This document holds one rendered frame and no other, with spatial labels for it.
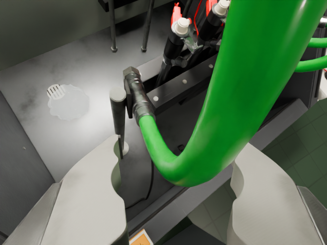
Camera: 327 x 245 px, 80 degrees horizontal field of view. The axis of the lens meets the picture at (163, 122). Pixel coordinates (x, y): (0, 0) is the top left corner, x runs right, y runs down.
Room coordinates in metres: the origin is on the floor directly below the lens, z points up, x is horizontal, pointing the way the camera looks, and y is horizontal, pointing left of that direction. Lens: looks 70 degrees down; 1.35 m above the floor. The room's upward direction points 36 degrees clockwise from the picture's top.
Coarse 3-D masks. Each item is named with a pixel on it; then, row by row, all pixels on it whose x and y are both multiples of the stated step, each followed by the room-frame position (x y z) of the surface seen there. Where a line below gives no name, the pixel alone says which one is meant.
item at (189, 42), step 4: (188, 36) 0.21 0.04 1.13; (184, 40) 0.20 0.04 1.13; (188, 40) 0.21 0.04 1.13; (192, 40) 0.21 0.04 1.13; (188, 44) 0.20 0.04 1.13; (192, 44) 0.20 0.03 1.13; (196, 44) 0.21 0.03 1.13; (188, 48) 0.20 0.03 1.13; (192, 48) 0.20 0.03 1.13; (192, 52) 0.19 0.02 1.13
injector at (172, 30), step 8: (176, 32) 0.20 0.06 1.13; (168, 40) 0.20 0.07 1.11; (176, 40) 0.20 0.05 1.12; (168, 48) 0.20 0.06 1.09; (176, 48) 0.20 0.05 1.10; (168, 56) 0.20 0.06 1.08; (176, 56) 0.21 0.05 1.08; (168, 64) 0.21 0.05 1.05; (176, 64) 0.20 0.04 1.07; (184, 64) 0.20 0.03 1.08; (160, 72) 0.21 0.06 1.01; (168, 72) 0.21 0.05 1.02; (160, 80) 0.20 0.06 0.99
